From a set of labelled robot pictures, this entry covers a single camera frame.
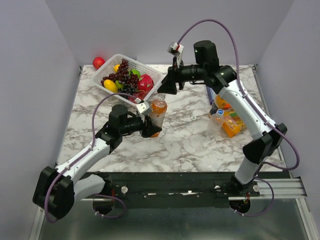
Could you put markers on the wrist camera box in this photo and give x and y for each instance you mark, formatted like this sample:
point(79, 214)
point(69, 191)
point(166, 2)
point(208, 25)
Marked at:
point(142, 107)
point(176, 50)

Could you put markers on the pink dragon fruit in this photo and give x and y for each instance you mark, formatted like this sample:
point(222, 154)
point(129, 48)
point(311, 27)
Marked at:
point(145, 83)

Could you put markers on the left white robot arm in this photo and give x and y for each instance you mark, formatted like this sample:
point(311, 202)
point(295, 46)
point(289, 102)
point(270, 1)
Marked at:
point(58, 188)

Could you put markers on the clear plastic bottle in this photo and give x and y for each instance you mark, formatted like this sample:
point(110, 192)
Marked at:
point(214, 125)

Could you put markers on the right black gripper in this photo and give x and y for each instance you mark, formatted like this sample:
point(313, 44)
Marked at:
point(168, 84)

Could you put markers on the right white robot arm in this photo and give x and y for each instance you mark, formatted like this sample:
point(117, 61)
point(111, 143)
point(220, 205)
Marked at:
point(222, 79)

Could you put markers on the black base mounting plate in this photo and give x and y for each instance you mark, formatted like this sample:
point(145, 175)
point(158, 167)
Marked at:
point(152, 202)

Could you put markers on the blue white bottle cap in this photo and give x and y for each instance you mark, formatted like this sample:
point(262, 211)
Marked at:
point(220, 112)

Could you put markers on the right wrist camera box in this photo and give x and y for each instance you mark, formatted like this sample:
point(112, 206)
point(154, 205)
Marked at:
point(176, 50)

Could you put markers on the black grape bunch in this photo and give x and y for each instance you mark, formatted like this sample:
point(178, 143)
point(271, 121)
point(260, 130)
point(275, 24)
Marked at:
point(128, 89)

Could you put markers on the green apple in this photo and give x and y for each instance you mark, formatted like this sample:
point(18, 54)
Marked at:
point(135, 72)

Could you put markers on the orange snack bag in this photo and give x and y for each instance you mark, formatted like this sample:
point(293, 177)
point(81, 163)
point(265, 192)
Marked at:
point(232, 123)

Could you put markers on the small orange juice bottle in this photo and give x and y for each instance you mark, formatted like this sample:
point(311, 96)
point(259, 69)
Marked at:
point(218, 103)

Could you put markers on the red apple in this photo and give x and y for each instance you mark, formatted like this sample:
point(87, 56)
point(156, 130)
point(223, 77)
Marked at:
point(98, 62)

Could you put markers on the tall orange drink bottle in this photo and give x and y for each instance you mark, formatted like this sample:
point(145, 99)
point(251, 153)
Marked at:
point(159, 108)

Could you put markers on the yellow lemon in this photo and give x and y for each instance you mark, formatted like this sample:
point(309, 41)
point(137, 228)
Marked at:
point(116, 68)

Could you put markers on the aluminium frame rail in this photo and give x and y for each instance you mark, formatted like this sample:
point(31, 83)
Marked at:
point(258, 189)

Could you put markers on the blue toothpaste box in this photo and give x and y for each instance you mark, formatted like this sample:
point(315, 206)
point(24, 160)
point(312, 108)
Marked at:
point(211, 95)

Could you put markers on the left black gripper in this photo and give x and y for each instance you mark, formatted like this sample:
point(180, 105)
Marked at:
point(148, 129)

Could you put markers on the dark purple grape bunch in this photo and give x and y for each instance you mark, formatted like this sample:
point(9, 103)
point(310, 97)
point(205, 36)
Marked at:
point(123, 76)

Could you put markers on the white plastic fruit basket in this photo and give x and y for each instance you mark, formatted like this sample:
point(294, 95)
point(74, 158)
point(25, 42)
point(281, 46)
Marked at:
point(108, 68)

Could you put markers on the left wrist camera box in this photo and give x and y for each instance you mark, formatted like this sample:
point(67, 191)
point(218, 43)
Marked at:
point(142, 107)

